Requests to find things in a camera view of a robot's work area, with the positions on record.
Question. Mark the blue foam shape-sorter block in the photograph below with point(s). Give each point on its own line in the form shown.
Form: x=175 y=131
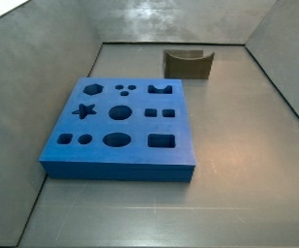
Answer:
x=123 y=130

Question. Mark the dark grey curved fixture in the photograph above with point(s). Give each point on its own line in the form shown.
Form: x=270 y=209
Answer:
x=187 y=64

